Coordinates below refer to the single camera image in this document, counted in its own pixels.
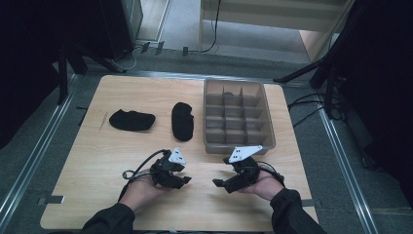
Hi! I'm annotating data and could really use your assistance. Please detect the metal floor rail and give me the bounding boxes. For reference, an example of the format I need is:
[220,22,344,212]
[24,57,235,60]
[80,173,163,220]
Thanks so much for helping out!
[0,74,79,225]
[313,94,381,234]

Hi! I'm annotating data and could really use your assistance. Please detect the light wooden shelf unit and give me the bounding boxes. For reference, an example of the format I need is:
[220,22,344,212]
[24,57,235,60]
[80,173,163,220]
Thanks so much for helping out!
[198,0,355,62]

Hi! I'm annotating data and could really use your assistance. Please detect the hand-held gripper black cable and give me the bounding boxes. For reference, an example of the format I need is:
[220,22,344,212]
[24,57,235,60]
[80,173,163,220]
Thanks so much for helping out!
[118,148,171,201]
[256,160,286,188]

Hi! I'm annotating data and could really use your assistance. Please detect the black floor cables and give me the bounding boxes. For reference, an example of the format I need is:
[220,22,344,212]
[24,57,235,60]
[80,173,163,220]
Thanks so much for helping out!
[286,92,345,129]

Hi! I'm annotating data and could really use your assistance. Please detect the person's right hand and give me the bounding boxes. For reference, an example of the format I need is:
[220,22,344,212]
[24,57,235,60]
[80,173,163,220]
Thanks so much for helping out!
[240,171,285,202]

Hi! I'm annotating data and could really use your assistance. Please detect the white floor cable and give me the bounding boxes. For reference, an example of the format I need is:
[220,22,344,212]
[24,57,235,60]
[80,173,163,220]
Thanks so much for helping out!
[111,45,144,72]

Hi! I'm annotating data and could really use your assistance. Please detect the left hand-held gripper black cable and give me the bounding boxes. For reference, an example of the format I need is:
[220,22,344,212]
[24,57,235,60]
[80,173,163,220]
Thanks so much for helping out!
[118,148,171,201]

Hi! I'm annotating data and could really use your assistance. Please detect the black sock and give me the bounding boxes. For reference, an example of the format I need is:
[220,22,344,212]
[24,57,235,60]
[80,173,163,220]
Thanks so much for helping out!
[170,101,195,142]
[108,109,157,133]

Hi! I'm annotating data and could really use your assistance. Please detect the grey divided organizer box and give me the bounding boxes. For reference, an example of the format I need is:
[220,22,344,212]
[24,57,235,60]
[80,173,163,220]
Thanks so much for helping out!
[203,77,277,156]

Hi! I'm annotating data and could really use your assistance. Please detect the black cabinet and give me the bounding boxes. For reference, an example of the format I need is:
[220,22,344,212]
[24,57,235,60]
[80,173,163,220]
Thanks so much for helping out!
[96,0,144,61]

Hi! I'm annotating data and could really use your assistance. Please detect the black hanging cable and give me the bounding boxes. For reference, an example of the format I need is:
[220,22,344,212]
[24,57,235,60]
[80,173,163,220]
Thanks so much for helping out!
[188,0,222,54]

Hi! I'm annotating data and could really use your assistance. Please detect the dark curtain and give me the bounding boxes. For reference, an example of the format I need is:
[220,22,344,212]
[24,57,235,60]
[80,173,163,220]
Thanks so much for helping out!
[0,0,101,150]
[337,0,413,209]

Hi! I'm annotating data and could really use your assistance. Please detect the person's left hand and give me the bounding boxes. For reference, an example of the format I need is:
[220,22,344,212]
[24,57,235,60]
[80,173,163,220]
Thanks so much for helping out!
[119,172,172,213]

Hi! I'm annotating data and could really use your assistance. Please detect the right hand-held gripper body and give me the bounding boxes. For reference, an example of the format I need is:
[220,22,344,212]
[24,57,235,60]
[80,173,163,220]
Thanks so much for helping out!
[228,144,263,191]

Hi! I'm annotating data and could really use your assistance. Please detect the black tripod stand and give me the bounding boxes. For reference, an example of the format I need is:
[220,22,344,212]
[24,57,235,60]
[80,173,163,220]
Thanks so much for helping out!
[272,0,361,120]
[56,42,128,105]

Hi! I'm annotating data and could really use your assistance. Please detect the right hand-held gripper black cable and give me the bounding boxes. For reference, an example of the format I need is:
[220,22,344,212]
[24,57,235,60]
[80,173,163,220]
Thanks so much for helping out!
[256,160,286,188]

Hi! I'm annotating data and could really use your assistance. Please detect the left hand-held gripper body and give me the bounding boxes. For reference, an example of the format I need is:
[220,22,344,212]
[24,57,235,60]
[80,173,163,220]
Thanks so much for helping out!
[149,146,188,189]

